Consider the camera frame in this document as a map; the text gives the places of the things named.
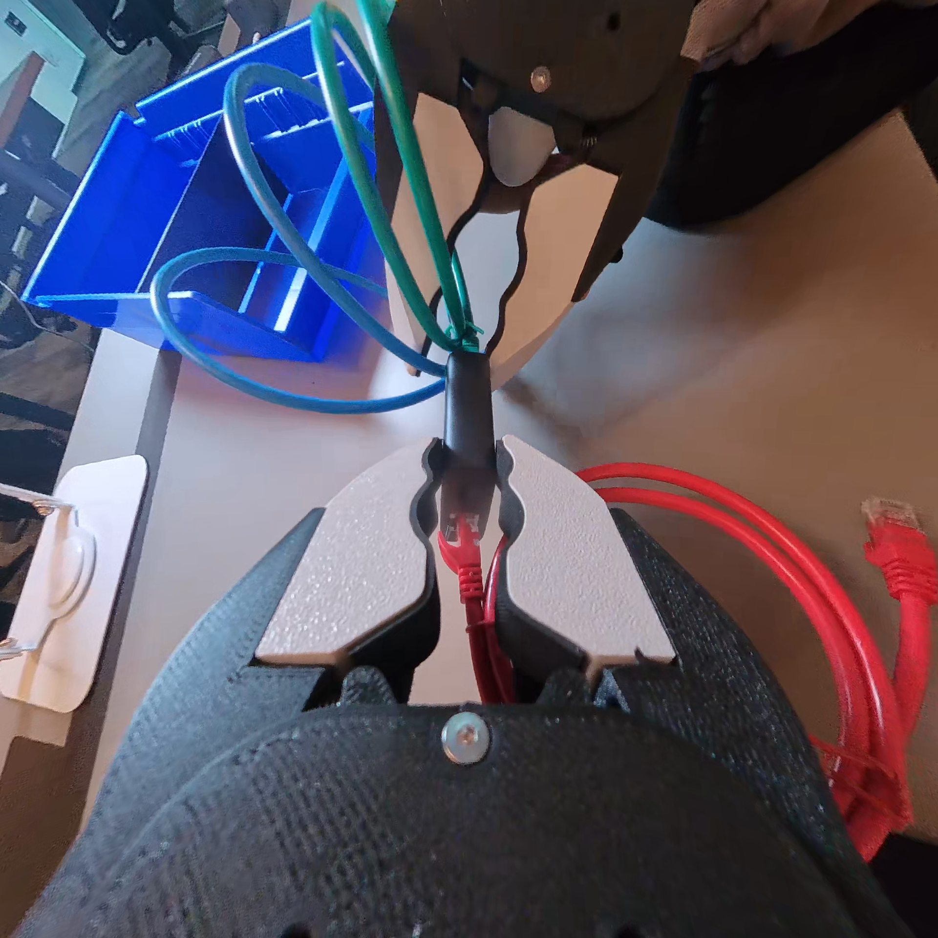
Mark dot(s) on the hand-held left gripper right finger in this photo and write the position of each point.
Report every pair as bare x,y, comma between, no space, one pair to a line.
579,564

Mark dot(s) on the black ethernet coupler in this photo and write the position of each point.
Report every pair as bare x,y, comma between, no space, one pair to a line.
469,410

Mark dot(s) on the person's dark clothing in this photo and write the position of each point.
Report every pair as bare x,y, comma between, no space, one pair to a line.
791,146

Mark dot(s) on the black office chair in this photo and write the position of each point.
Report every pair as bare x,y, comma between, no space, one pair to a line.
146,22

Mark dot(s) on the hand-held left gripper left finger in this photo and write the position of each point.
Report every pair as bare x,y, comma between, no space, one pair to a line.
352,557

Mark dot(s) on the blue plastic bin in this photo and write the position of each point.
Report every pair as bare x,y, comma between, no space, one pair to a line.
183,220

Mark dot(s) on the person's right hand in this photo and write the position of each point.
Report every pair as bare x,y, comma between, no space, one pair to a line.
769,36

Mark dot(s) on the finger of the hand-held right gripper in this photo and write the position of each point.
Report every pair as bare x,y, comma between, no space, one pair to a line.
432,168
564,234

